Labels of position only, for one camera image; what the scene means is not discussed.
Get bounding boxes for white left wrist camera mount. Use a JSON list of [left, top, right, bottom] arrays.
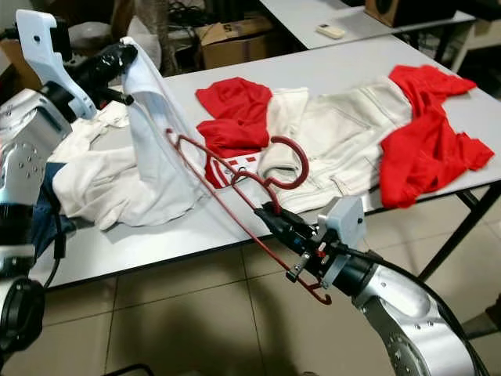
[[15, 9, 96, 124]]

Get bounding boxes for white remote control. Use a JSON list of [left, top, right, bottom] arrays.
[[315, 23, 348, 39]]

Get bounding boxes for brown wooden speaker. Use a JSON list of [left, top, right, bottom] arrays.
[[364, 0, 425, 29]]

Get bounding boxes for grey metal leg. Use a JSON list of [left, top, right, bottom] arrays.
[[460, 307, 501, 339]]

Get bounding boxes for dark red wire hanger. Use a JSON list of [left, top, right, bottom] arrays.
[[166, 129, 334, 306]]

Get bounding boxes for red garment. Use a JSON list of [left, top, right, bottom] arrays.
[[379, 63, 496, 209], [194, 77, 276, 155]]

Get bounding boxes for black table leg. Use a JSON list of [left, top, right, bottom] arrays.
[[415, 182, 501, 281]]

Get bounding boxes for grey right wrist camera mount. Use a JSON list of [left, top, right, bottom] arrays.
[[315, 195, 367, 251]]

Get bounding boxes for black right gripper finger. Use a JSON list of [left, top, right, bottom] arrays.
[[257, 202, 318, 239], [255, 210, 311, 250]]

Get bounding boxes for open cardboard box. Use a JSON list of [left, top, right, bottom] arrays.
[[195, 19, 272, 71]]

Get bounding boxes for beige trousers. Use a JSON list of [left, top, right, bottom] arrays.
[[254, 74, 437, 207]]

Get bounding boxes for white popsicle print shirt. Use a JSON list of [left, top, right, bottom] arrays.
[[51, 36, 265, 231]]

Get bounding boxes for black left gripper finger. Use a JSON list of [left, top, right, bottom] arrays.
[[98, 43, 138, 76]]

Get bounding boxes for blue garment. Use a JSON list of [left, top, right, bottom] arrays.
[[38, 161, 77, 261]]

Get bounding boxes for white pillow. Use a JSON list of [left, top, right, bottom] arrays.
[[68, 22, 120, 57]]

